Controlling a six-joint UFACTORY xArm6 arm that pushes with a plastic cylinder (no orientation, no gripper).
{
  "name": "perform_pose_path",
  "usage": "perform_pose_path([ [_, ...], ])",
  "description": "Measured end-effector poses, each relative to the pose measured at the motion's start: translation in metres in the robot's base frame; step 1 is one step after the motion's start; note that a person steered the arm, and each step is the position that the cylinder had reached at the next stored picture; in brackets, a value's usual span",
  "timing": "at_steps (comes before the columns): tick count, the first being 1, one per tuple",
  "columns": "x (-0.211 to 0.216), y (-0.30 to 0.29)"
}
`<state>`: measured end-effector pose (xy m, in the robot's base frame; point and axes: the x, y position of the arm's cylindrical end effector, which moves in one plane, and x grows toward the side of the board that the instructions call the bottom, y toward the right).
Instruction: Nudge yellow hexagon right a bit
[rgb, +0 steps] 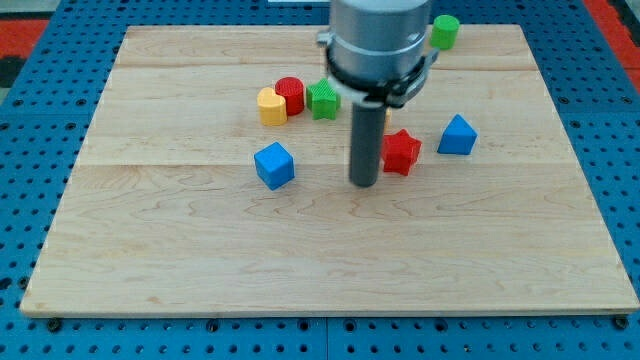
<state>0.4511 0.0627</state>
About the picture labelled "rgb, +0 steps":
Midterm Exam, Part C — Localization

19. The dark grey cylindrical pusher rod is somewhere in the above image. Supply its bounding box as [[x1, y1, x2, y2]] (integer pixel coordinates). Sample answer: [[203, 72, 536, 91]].
[[349, 104, 386, 188]]

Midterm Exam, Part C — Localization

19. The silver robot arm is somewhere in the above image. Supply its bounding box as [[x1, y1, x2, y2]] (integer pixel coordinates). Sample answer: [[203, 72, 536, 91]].
[[317, 0, 439, 188]]

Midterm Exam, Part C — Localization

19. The red star block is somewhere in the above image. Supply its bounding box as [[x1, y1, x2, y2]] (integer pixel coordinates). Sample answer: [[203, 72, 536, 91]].
[[381, 129, 422, 176]]

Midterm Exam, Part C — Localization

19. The green star block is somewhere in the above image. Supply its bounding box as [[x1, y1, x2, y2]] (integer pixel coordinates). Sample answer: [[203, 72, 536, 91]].
[[306, 78, 341, 120]]

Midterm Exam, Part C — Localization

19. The red cylinder block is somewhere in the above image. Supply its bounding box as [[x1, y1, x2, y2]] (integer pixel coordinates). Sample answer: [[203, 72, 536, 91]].
[[275, 77, 305, 116]]

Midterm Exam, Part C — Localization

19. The blue triangle block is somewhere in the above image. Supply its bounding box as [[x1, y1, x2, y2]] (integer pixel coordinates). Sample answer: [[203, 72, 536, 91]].
[[437, 114, 478, 155]]

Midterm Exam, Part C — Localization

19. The yellow heart block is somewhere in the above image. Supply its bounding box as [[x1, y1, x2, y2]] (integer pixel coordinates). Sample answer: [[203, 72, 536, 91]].
[[256, 87, 288, 126]]

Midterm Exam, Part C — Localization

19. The blue cube block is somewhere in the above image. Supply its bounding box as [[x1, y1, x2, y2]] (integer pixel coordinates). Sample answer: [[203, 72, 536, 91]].
[[254, 142, 295, 190]]

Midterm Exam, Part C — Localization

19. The green cylinder block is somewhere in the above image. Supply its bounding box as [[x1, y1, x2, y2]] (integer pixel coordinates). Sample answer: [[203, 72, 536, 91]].
[[430, 14, 460, 50]]

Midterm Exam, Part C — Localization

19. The wooden board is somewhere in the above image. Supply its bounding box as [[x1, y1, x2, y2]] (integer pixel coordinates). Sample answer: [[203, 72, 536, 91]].
[[21, 25, 639, 318]]

